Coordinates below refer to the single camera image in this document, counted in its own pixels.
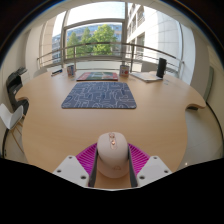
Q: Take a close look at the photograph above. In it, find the white illustrated book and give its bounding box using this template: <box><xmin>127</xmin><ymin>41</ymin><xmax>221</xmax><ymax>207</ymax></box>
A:
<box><xmin>130</xmin><ymin>71</ymin><xmax>164</xmax><ymax>83</ymax></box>

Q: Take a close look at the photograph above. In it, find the dark blue stapler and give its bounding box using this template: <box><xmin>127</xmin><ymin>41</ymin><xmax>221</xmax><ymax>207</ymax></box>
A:
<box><xmin>50</xmin><ymin>68</ymin><xmax>64</xmax><ymax>77</ymax></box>

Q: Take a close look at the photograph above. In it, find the white shell chair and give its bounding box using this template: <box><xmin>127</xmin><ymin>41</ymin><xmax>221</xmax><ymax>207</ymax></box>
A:
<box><xmin>33</xmin><ymin>67</ymin><xmax>48</xmax><ymax>78</ymax></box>

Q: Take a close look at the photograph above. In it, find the white chair with wooden legs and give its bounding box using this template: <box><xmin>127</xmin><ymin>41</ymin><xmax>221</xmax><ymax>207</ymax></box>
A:
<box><xmin>0</xmin><ymin>103</ymin><xmax>26</xmax><ymax>158</ymax></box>

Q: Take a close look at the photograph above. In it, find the metal balcony railing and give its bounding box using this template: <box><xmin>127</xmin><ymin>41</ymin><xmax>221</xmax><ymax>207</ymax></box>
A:
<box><xmin>36</xmin><ymin>41</ymin><xmax>185</xmax><ymax>76</ymax></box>

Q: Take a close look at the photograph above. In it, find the beige computer mouse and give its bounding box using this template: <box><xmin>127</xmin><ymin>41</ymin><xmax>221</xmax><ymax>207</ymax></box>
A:
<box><xmin>96</xmin><ymin>131</ymin><xmax>130</xmax><ymax>179</ymax></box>

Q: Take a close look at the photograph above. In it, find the black cylinder speaker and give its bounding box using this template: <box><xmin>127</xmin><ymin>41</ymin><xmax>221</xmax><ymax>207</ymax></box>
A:
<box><xmin>155</xmin><ymin>57</ymin><xmax>168</xmax><ymax>79</ymax></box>

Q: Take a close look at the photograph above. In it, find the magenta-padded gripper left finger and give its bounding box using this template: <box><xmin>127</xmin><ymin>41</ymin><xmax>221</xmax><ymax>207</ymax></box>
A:
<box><xmin>52</xmin><ymin>143</ymin><xmax>99</xmax><ymax>188</ymax></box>

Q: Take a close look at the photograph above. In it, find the dark blue patterned mouse pad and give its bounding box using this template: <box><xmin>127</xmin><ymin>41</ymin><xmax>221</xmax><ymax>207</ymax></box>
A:
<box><xmin>60</xmin><ymin>81</ymin><xmax>138</xmax><ymax>110</ymax></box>

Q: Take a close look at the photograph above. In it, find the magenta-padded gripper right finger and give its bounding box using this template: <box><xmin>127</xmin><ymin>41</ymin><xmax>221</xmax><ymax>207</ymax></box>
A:
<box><xmin>127</xmin><ymin>143</ymin><xmax>173</xmax><ymax>188</ymax></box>

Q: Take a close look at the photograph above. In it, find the black office printer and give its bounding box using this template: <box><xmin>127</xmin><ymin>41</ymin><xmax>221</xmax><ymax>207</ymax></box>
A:
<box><xmin>5</xmin><ymin>67</ymin><xmax>30</xmax><ymax>116</ymax></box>

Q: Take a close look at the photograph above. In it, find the red and dark magazine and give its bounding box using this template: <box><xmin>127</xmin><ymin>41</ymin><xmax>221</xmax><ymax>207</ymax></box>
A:
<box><xmin>76</xmin><ymin>71</ymin><xmax>120</xmax><ymax>82</ymax></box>

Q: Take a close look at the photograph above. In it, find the printed tin can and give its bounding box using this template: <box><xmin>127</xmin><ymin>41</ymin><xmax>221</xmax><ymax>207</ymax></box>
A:
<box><xmin>119</xmin><ymin>64</ymin><xmax>130</xmax><ymax>78</ymax></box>
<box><xmin>66</xmin><ymin>63</ymin><xmax>76</xmax><ymax>78</ymax></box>

